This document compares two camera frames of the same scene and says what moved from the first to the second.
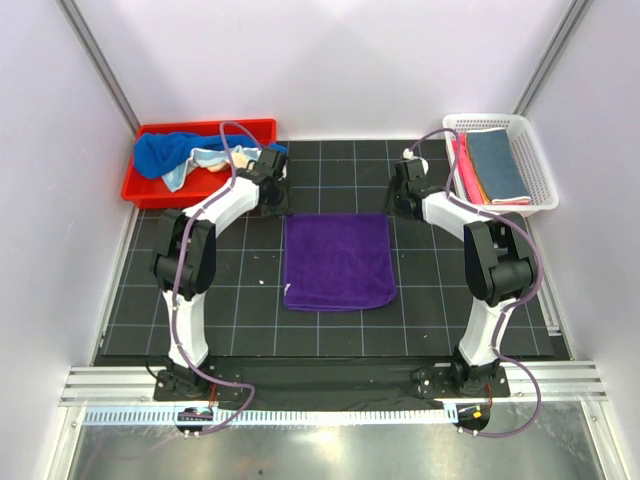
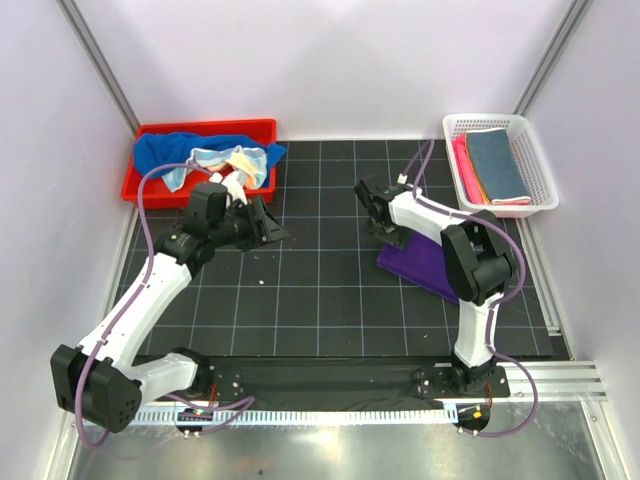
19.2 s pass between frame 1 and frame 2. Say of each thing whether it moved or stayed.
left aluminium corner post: stayed
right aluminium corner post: stayed
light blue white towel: stayed
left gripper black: moved
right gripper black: moved
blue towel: stayed
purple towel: moved
